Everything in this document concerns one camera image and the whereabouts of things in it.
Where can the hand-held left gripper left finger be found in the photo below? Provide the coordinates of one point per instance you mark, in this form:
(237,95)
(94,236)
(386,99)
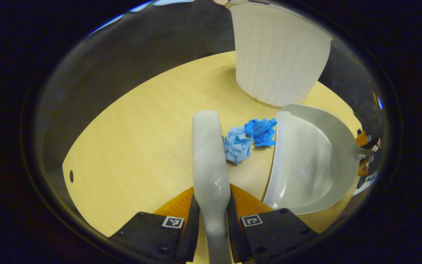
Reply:
(191,234)

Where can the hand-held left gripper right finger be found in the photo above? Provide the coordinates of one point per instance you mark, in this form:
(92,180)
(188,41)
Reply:
(233,234)

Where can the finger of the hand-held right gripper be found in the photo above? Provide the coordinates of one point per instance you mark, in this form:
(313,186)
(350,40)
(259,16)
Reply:
(368,165)
(364,138)

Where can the white dustpan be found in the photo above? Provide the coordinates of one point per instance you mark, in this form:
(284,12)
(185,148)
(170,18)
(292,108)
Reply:
(313,157)

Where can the small white broom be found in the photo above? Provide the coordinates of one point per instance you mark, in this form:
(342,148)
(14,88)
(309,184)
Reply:
(209,157)

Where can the light blue paper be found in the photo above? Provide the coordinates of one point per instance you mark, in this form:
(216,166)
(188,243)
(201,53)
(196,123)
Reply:
(237,146)

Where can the dark blue paper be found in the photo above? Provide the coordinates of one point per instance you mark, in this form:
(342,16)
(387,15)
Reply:
(260,130)

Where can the white garbage bin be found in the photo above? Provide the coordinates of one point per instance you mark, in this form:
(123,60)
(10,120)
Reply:
(280,55)

